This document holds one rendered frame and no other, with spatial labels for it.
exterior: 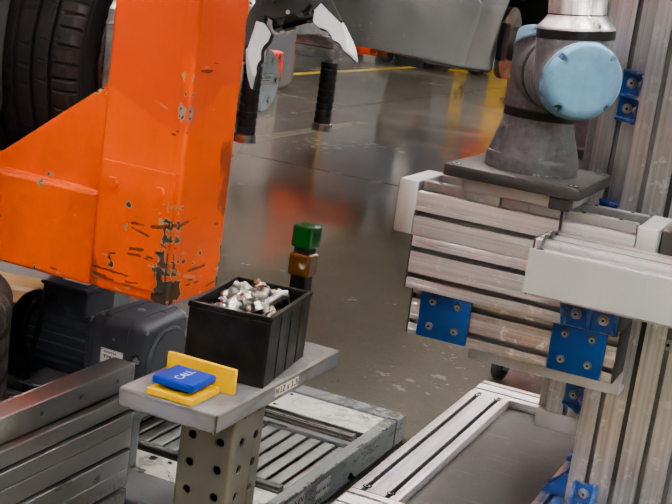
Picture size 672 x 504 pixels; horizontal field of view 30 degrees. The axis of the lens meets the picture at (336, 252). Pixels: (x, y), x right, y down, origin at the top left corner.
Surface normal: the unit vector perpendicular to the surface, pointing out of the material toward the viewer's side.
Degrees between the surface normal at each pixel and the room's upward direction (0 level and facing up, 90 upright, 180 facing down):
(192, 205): 90
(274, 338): 90
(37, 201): 90
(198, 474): 90
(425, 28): 105
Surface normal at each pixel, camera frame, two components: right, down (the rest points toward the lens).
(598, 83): 0.11, 0.37
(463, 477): 0.13, -0.97
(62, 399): 0.90, 0.22
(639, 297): -0.41, 0.15
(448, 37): 0.29, 0.46
